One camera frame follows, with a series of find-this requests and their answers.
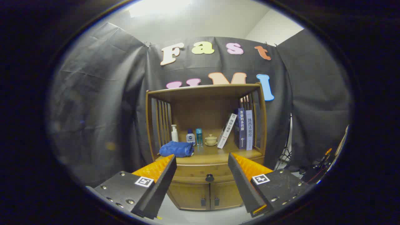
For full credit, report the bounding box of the dark blue book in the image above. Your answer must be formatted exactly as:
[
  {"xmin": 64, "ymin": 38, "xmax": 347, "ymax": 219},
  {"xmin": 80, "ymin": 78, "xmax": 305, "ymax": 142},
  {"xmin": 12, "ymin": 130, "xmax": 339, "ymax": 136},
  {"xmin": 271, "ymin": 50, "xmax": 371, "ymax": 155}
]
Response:
[{"xmin": 234, "ymin": 108, "xmax": 247, "ymax": 150}]

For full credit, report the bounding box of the wooden cabinet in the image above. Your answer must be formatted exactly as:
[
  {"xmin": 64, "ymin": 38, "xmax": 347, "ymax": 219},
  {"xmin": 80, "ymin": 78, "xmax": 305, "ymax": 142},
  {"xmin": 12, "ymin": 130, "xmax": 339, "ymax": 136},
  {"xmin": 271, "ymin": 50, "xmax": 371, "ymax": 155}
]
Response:
[{"xmin": 145, "ymin": 82, "xmax": 268, "ymax": 211}]

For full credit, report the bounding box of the pale lavender book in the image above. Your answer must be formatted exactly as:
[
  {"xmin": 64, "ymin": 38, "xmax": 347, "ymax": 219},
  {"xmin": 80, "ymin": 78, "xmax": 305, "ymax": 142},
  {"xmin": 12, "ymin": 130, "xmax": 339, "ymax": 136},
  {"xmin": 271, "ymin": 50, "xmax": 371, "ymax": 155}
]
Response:
[{"xmin": 245, "ymin": 110, "xmax": 254, "ymax": 151}]

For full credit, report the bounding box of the black device with orange part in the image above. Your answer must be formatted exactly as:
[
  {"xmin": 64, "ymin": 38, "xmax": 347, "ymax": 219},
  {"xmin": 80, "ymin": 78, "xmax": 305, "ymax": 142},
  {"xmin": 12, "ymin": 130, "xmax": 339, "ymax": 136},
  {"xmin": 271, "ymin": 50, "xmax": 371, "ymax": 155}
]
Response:
[{"xmin": 300, "ymin": 148, "xmax": 333, "ymax": 185}]

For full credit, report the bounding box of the white book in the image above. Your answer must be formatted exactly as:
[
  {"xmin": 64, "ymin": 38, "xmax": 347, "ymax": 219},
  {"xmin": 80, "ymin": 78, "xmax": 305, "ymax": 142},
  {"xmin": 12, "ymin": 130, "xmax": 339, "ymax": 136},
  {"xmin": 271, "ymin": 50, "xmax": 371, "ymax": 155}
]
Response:
[{"xmin": 217, "ymin": 113, "xmax": 237, "ymax": 149}]

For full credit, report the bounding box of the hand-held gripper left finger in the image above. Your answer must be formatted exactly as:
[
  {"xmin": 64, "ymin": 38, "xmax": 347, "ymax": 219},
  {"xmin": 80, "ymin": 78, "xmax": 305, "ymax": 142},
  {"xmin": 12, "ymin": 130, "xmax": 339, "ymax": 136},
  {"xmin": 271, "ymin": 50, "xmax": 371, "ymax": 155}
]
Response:
[{"xmin": 86, "ymin": 154, "xmax": 177, "ymax": 220}]

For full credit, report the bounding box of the wooden drawer with black knob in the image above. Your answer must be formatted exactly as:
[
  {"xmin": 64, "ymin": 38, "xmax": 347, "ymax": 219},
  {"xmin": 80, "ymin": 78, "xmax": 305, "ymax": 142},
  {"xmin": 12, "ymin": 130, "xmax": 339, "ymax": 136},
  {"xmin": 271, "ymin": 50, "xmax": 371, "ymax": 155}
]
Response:
[{"xmin": 171, "ymin": 156, "xmax": 265, "ymax": 184}]

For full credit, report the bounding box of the white bottle with blue cap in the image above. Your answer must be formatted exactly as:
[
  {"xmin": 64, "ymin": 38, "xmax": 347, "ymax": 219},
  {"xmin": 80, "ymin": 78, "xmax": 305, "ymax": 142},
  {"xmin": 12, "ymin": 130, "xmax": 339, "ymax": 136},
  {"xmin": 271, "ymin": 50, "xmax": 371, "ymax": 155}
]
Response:
[{"xmin": 186, "ymin": 128, "xmax": 196, "ymax": 146}]

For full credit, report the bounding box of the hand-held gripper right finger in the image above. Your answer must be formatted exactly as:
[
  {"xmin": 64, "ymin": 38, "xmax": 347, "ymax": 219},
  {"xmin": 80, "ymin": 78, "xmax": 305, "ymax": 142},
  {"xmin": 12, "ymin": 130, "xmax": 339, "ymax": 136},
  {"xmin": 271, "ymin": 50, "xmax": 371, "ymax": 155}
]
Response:
[{"xmin": 227, "ymin": 152, "xmax": 310, "ymax": 218}]

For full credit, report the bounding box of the folded blue towel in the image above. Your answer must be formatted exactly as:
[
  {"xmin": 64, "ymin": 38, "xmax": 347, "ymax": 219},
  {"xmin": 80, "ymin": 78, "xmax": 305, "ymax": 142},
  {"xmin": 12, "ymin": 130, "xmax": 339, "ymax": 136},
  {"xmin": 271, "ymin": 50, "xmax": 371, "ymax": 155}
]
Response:
[{"xmin": 159, "ymin": 141, "xmax": 195, "ymax": 158}]

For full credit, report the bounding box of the wooden countertop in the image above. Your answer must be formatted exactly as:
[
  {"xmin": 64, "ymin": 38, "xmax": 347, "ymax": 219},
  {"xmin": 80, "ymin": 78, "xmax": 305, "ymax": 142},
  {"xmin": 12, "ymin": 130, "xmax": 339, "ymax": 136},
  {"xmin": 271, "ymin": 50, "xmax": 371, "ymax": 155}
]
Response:
[{"xmin": 155, "ymin": 144, "xmax": 263, "ymax": 165}]

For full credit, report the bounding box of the wooden cabinet door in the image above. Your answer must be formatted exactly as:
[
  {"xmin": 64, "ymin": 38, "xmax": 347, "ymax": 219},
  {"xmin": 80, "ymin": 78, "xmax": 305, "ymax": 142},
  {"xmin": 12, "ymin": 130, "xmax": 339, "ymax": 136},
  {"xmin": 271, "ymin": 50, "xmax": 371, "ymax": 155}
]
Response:
[
  {"xmin": 210, "ymin": 181, "xmax": 244, "ymax": 210},
  {"xmin": 167, "ymin": 182, "xmax": 210, "ymax": 211}
]

